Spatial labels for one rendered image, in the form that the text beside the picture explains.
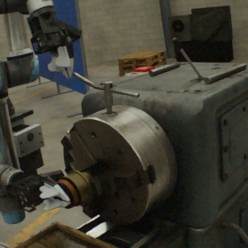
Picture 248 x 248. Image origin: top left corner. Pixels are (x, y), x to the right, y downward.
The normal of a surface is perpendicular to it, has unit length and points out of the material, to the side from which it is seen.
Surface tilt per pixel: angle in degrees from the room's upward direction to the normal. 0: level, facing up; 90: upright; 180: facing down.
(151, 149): 62
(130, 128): 35
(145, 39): 90
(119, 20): 90
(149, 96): 26
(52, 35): 70
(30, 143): 90
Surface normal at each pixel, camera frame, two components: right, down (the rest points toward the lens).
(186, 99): -0.41, -0.72
